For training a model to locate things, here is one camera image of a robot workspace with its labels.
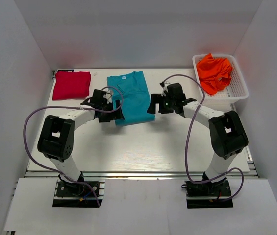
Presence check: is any folded red t-shirt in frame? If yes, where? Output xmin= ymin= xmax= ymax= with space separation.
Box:
xmin=52 ymin=71 xmax=91 ymax=100

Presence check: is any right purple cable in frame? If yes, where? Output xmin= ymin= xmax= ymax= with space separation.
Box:
xmin=160 ymin=74 xmax=245 ymax=203

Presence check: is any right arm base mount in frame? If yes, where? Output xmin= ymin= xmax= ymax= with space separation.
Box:
xmin=181 ymin=179 xmax=233 ymax=209

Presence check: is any orange t-shirt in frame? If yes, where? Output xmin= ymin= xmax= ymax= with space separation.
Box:
xmin=196 ymin=53 xmax=233 ymax=95

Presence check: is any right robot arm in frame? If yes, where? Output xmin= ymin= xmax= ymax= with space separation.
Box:
xmin=147 ymin=83 xmax=249 ymax=195

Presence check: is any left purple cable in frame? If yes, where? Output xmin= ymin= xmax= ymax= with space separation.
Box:
xmin=23 ymin=86 xmax=124 ymax=207

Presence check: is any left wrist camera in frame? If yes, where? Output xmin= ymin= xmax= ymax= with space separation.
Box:
xmin=105 ymin=89 xmax=114 ymax=102

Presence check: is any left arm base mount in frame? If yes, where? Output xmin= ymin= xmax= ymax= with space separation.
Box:
xmin=52 ymin=174 xmax=104 ymax=208

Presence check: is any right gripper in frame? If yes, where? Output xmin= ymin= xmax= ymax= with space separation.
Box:
xmin=148 ymin=94 xmax=176 ymax=114

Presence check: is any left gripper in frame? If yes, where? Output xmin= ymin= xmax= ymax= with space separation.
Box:
xmin=99 ymin=99 xmax=124 ymax=122

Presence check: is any teal t-shirt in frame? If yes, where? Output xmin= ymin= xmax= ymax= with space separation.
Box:
xmin=107 ymin=71 xmax=155 ymax=126

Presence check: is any white plastic basket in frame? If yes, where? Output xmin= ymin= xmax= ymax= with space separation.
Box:
xmin=192 ymin=54 xmax=249 ymax=104

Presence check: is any aluminium table edge rail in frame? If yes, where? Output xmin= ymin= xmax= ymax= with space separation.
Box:
xmin=24 ymin=161 xmax=259 ymax=178

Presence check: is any purple cable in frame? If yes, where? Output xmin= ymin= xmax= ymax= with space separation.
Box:
xmin=160 ymin=74 xmax=245 ymax=203
xmin=23 ymin=86 xmax=124 ymax=207

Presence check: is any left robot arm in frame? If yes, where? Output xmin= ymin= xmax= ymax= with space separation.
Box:
xmin=37 ymin=89 xmax=125 ymax=195

